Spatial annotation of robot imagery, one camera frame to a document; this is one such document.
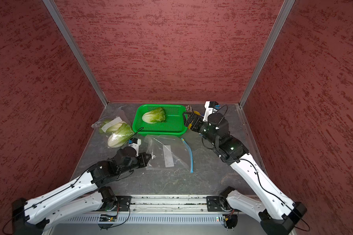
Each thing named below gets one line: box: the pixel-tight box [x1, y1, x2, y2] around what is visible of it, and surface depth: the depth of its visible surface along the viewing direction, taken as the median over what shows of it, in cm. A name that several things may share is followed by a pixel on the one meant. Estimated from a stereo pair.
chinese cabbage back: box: [141, 107, 167, 124], surface depth 105 cm
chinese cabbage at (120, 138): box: [107, 122, 135, 149], surface depth 93 cm
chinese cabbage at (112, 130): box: [99, 118, 124, 134], surface depth 98 cm
